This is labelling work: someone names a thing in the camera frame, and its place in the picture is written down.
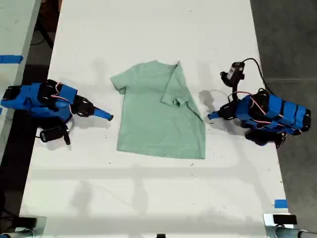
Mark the white side table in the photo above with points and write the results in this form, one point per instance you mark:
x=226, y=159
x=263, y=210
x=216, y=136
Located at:
x=15, y=49

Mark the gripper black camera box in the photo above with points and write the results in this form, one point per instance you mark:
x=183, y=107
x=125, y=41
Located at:
x=232, y=73
x=50, y=135

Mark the small black box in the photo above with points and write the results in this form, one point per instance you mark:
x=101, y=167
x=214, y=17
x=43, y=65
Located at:
x=284, y=219

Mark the small black clip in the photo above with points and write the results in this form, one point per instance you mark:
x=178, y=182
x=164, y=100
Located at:
x=161, y=235

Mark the pale green t-shirt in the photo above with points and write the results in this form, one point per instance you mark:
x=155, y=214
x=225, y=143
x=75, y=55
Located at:
x=158, y=119

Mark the short blue tape strip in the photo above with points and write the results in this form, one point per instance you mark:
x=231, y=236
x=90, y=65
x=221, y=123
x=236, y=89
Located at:
x=281, y=203

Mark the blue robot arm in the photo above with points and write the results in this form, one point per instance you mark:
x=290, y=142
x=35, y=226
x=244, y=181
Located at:
x=277, y=114
x=37, y=101

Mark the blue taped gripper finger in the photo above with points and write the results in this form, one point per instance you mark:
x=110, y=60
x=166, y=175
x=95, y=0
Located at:
x=216, y=115
x=102, y=113

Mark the metal clamp plate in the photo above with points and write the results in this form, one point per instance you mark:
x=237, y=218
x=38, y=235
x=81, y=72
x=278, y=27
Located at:
x=40, y=226
x=268, y=226

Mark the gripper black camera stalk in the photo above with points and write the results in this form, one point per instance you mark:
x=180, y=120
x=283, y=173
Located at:
x=67, y=136
x=235, y=90

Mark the long blue tape strip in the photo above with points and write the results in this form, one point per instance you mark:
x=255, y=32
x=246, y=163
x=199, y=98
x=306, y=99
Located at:
x=11, y=59

